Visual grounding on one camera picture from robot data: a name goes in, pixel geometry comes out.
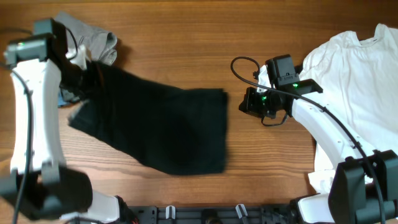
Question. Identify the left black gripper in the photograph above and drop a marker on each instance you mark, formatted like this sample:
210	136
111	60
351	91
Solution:
96	89

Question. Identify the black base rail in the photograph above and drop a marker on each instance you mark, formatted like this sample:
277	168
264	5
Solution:
239	214

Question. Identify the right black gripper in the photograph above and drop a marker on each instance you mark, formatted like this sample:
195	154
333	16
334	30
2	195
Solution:
249	104

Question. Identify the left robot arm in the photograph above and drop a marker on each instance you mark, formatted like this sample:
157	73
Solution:
41	186

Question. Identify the black shorts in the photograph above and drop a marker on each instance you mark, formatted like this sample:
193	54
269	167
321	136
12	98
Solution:
175	131

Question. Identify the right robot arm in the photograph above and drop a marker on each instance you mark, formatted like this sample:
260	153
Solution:
364	188

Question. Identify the folded grey shorts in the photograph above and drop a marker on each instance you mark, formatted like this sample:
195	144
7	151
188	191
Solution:
101	43

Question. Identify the folded blue garment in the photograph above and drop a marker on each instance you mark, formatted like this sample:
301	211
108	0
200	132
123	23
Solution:
62	102

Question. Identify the white t-shirt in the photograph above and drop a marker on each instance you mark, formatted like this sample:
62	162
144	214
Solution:
359	78

